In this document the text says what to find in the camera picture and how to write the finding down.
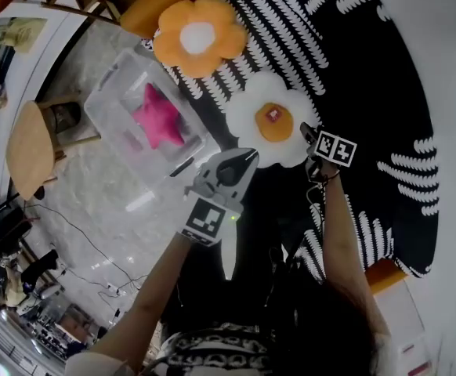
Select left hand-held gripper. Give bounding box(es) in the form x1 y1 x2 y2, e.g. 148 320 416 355
179 147 259 247

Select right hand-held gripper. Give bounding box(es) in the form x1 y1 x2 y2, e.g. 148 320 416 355
299 121 358 182

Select white flower pillow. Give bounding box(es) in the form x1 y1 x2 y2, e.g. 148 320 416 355
225 70 319 168

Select pink star pillow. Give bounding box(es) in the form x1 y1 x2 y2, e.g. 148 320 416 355
130 83 186 150

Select orange flower pillow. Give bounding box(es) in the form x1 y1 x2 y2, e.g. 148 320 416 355
152 0 248 80

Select clear plastic storage bin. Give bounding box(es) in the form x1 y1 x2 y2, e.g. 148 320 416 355
83 48 210 195

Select person's right forearm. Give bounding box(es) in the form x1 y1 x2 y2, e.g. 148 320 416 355
321 162 392 336

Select person's left forearm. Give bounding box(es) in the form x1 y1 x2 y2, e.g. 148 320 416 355
89 231 223 371

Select person's black trousers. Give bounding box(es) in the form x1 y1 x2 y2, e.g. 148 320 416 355
161 170 331 328

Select black white striped blanket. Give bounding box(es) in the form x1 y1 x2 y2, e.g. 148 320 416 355
141 0 440 285

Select dark round basket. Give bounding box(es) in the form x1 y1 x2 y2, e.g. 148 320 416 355
49 102 82 135

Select person's patterned top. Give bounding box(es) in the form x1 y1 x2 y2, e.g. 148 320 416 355
159 321 276 376

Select round wooden side table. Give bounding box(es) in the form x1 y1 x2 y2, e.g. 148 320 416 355
5 99 102 202

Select black equipment case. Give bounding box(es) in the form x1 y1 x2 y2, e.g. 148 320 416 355
0 204 33 254

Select beige tote bag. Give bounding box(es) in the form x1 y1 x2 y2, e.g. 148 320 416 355
0 16 48 52

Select black wrist bracelet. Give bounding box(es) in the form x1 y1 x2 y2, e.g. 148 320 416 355
317 170 341 186

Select black floor cable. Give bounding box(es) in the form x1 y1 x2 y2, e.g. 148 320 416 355
24 201 147 289

